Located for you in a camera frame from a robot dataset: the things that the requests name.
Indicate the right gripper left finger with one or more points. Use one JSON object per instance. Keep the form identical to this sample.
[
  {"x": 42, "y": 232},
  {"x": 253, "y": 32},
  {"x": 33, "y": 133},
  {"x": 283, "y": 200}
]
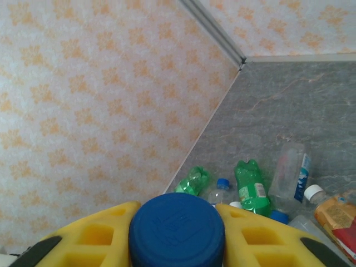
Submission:
[{"x": 83, "y": 244}]

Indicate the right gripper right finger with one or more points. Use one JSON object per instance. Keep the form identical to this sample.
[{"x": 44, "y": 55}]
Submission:
[{"x": 267, "y": 247}]

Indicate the green labelled bottle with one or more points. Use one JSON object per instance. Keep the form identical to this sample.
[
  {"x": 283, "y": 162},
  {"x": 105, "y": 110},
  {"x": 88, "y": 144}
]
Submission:
[{"x": 251, "y": 192}]

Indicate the orange-red label bottle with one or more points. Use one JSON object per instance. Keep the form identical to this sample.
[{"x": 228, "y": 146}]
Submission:
[{"x": 338, "y": 219}]

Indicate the blue-label bottle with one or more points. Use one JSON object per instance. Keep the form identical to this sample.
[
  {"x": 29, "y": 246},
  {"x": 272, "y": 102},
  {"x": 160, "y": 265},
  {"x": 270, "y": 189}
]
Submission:
[{"x": 223, "y": 184}]

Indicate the clear blue-white label bottle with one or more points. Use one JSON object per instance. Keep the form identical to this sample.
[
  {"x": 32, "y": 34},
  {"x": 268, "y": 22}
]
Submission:
[{"x": 286, "y": 172}]

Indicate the round-logo bottle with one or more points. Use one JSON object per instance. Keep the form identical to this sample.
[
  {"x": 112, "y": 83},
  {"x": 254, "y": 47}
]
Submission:
[{"x": 176, "y": 231}]

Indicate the crushed green bottle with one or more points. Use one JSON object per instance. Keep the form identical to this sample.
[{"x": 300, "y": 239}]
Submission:
[{"x": 192, "y": 182}]

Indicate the aluminium frame post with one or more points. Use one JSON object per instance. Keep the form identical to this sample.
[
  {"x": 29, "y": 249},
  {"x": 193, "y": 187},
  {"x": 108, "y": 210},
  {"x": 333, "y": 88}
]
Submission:
[{"x": 214, "y": 30}]

